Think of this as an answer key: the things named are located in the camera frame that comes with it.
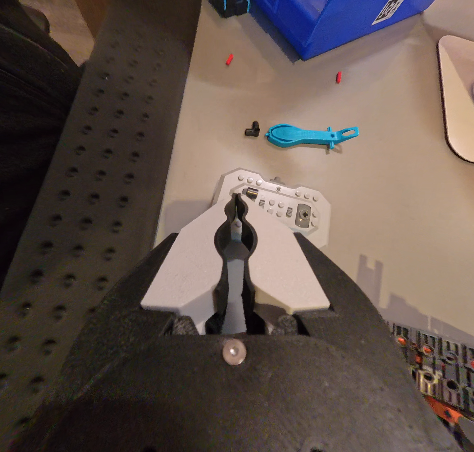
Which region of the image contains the blue brick separator tool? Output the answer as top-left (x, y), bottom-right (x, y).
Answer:
top-left (265, 123), bottom-right (360, 153)

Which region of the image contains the white document stand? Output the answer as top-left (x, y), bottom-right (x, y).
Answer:
top-left (437, 35), bottom-right (474, 164)

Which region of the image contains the white control hub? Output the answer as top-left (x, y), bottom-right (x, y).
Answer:
top-left (211, 168), bottom-right (331, 247)

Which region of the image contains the tracked toy robot vehicle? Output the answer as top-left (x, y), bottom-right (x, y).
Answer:
top-left (389, 322), bottom-right (474, 452)

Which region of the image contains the blue plastic bin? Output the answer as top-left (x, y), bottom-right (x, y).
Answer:
top-left (237, 0), bottom-right (456, 61)

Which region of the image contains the black dimpled pad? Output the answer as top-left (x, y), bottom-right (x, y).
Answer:
top-left (0, 0), bottom-right (202, 452)

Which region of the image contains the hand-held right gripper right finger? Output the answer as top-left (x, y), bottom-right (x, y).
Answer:
top-left (236, 193), bottom-right (331, 335)

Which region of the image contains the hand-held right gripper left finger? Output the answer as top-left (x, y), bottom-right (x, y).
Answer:
top-left (140, 194), bottom-right (237, 335)

